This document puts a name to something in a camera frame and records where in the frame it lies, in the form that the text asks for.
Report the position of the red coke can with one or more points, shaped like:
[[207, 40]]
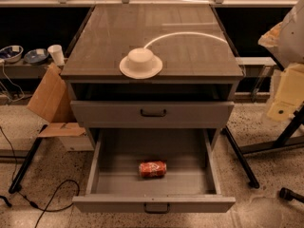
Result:
[[151, 169]]

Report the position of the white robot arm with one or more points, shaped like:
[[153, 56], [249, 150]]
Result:
[[286, 42]]

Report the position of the grey drawer cabinet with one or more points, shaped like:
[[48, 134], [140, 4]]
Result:
[[198, 65]]

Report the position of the closed top drawer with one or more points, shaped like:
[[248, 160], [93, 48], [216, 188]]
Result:
[[124, 114]]

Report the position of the open middle drawer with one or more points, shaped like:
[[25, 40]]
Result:
[[190, 184]]

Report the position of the white upside-down bowl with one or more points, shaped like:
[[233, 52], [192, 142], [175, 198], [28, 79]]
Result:
[[140, 63]]

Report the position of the brown cardboard box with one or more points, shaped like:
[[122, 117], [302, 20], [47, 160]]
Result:
[[51, 102]]

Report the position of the white paper cup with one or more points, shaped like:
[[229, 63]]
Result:
[[57, 54]]

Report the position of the black right stand leg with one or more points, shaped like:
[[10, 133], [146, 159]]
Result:
[[246, 167]]

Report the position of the black stand leg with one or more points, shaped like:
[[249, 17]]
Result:
[[246, 167], [17, 179]]

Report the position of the blue bowl right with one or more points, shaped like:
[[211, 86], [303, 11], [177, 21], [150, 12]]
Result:
[[36, 57]]

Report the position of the blue bowl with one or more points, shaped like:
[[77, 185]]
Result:
[[36, 57], [11, 54]]

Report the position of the blue bowl left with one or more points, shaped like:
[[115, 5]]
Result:
[[11, 54]]

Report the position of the black left stand leg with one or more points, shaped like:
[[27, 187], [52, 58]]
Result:
[[17, 179]]

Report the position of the black top drawer handle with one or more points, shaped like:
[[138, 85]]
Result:
[[152, 114]]

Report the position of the black drawer handle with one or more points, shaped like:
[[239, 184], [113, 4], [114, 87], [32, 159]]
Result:
[[152, 114], [156, 208]]

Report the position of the black middle drawer handle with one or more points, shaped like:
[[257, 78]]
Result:
[[156, 208]]

